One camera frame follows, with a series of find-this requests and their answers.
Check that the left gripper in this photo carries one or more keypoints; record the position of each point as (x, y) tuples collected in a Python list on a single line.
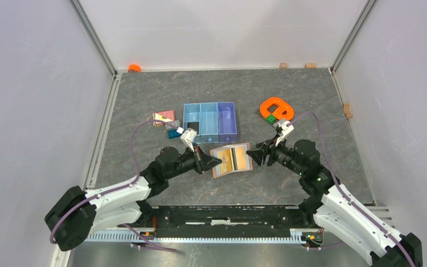
[(203, 161)]

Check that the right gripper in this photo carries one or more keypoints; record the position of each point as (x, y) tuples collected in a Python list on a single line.
[(258, 155)]

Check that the brown leather card holder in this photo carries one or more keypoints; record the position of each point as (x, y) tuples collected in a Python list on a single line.
[(224, 147)]

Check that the black credit card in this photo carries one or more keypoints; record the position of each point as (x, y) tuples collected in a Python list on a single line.
[(194, 126)]

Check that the orange credit card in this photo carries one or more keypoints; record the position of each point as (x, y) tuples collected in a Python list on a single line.
[(227, 165)]

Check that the gold striped credit card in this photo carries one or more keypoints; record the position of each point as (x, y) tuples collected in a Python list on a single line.
[(240, 159)]

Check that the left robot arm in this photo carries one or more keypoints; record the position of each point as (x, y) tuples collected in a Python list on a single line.
[(79, 214)]

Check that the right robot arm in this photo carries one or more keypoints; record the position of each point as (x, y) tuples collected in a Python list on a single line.
[(332, 207)]

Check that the green toy brick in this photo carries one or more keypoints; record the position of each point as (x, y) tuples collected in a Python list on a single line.
[(271, 118)]

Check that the blue purple drawer organizer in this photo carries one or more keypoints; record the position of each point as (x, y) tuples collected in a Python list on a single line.
[(217, 121)]

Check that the blue toy brick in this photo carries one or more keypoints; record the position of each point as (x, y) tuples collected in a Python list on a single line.
[(174, 133)]

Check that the clear toy brick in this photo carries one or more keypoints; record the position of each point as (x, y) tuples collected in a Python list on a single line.
[(172, 124)]

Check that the pink wooden puzzle block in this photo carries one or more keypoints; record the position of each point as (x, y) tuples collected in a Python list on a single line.
[(166, 116)]

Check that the wooden arch block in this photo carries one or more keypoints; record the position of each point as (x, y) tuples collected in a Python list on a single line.
[(347, 111)]

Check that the wooden block right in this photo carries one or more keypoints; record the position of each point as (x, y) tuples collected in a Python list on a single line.
[(310, 65)]

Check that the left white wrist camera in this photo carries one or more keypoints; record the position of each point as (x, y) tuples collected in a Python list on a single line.
[(187, 137)]

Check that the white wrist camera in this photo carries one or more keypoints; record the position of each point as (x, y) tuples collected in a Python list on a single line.
[(284, 128), (187, 137)]

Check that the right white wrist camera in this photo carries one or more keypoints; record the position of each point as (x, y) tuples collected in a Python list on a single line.
[(284, 128)]

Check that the orange plastic ring toy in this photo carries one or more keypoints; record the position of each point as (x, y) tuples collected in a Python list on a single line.
[(277, 107)]

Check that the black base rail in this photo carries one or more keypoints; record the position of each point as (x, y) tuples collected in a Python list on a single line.
[(232, 221)]

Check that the white cable duct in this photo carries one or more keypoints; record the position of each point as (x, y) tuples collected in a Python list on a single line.
[(128, 236)]

